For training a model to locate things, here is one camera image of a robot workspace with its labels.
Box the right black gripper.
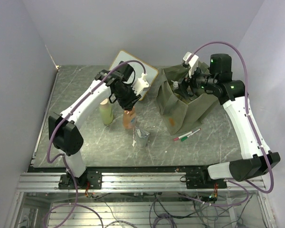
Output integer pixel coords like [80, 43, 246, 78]
[173, 63, 218, 99]

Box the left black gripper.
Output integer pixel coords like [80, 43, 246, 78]
[115, 83, 143, 112]

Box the yellow-green pump bottle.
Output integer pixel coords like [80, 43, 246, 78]
[171, 81, 179, 91]

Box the orange bottle pink cap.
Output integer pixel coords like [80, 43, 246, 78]
[123, 107, 136, 129]

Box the olive canvas bag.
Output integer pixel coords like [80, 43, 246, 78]
[156, 65, 219, 135]

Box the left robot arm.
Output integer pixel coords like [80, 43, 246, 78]
[47, 60, 149, 190]

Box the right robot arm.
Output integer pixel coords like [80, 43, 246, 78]
[178, 52, 281, 188]

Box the green bottle beige cap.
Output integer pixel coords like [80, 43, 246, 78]
[99, 98, 113, 125]

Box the small whiteboard on stand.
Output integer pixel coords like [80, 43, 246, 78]
[109, 49, 159, 101]

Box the red marker pen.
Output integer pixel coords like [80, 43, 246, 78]
[173, 128, 201, 141]

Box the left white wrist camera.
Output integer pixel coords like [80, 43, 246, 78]
[131, 73, 149, 96]

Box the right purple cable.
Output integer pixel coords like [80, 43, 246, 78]
[182, 41, 275, 207]

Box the aluminium mounting rail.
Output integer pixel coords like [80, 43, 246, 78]
[17, 167, 254, 193]

